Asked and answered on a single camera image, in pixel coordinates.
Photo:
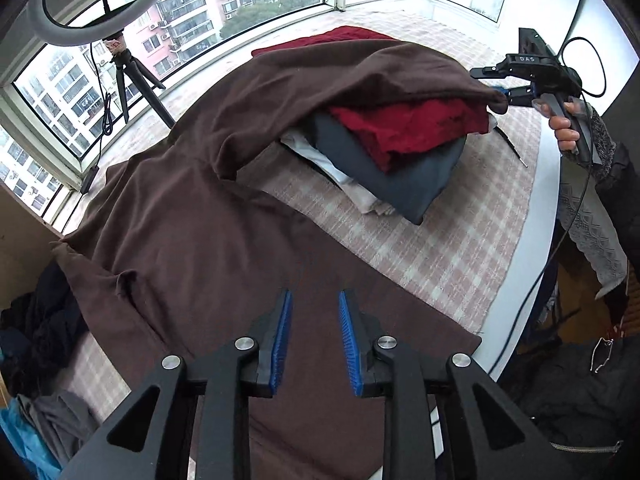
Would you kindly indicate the black tripod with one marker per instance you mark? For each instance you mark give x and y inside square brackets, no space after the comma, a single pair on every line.
[120,75]

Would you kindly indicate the dark grey garment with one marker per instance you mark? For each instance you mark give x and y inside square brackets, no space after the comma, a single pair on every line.
[400,180]

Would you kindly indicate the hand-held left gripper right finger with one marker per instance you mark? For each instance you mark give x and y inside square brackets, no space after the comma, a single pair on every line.
[350,345]

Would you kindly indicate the grey lace knit cloth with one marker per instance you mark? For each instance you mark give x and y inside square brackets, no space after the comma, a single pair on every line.
[590,230]

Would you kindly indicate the red garment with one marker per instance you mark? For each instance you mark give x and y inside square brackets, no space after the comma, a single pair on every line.
[415,130]

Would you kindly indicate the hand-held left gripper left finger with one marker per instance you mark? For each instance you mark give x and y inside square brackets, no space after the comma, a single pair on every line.
[280,345]

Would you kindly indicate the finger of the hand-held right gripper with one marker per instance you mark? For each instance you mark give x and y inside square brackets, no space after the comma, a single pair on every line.
[487,71]
[520,94]

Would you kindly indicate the pink plaid mat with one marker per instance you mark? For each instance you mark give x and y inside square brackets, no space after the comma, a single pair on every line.
[450,240]

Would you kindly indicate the black jacket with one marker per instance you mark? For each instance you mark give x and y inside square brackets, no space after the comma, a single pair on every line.
[575,400]

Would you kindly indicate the person's right hand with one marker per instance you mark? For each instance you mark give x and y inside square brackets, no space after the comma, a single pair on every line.
[562,130]

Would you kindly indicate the blue garment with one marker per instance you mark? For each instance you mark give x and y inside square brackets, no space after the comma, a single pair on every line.
[20,440]

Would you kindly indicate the brown garment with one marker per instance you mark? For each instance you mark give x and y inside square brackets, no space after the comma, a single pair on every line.
[200,260]

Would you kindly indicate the navy garment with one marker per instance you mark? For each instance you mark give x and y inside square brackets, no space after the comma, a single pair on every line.
[45,325]

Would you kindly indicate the person's right forearm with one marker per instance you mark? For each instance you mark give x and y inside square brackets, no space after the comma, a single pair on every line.
[620,175]

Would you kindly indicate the grey garment with white print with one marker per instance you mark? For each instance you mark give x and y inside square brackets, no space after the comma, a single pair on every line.
[60,420]

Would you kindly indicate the thin black rod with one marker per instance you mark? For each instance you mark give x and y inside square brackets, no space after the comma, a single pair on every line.
[510,146]

